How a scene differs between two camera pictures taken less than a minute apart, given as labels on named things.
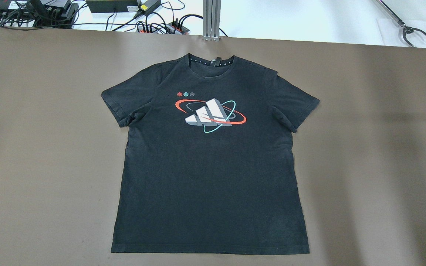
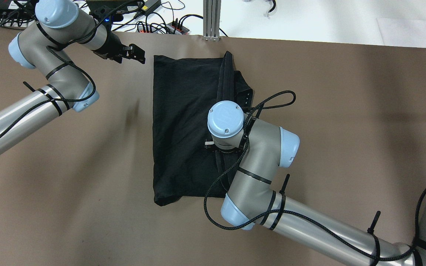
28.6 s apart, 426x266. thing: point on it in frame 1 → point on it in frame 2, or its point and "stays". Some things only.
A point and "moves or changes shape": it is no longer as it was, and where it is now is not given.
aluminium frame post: [212, 16] stays
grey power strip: [173, 27] stays
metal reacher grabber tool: [407, 29] → [274, 2]
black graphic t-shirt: [209, 166] moves or changes shape
